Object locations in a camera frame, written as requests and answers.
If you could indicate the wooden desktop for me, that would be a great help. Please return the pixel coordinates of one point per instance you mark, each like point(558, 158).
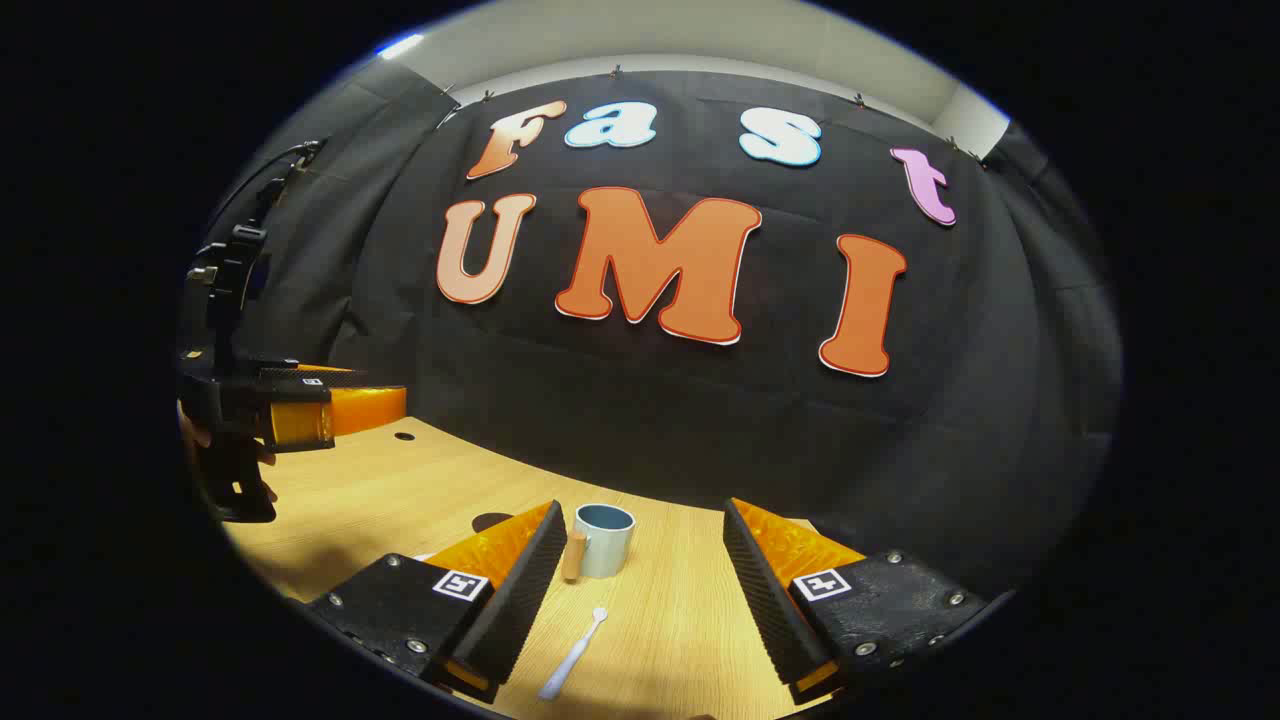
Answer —
point(350, 500)

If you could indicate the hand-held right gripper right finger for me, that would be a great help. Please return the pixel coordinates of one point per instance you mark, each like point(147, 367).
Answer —
point(770, 590)

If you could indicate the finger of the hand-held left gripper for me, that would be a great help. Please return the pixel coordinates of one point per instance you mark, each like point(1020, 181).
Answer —
point(370, 408)
point(300, 425)

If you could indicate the dark round coaster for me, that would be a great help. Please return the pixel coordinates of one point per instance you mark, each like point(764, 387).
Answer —
point(492, 521)

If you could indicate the ceiling light strip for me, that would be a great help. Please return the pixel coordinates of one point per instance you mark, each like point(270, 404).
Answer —
point(402, 45)

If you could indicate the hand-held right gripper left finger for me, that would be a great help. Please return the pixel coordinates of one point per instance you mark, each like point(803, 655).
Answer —
point(520, 590)

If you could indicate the white toothbrush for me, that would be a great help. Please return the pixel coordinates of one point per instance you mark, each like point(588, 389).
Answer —
point(570, 660)

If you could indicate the black backdrop cloth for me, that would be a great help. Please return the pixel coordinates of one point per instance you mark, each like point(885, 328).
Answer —
point(700, 430)

